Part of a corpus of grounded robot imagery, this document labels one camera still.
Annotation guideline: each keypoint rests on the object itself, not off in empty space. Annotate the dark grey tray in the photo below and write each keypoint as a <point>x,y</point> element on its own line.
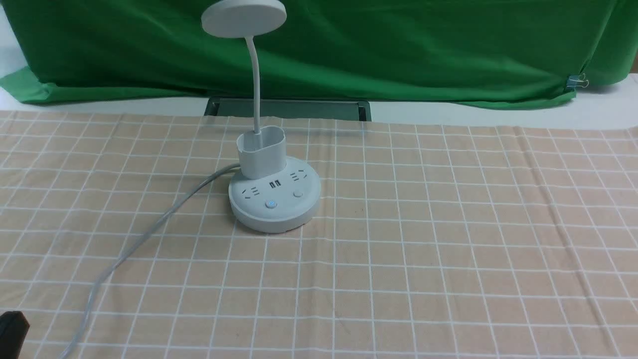
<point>290,109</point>

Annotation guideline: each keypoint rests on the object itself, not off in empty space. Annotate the white desk lamp socket base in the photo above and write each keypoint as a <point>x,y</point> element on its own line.
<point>272,192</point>

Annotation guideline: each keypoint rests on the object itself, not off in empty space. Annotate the beige checkered tablecloth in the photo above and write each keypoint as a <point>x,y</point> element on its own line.
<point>430,242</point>

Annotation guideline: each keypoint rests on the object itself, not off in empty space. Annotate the blue binder clip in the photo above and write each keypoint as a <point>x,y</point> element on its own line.
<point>577,81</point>

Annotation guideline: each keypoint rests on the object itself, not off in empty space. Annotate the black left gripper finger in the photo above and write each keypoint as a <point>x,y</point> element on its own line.
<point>13,329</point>

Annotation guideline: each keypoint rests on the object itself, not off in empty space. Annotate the green backdrop cloth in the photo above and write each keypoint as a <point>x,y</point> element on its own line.
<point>500,54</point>

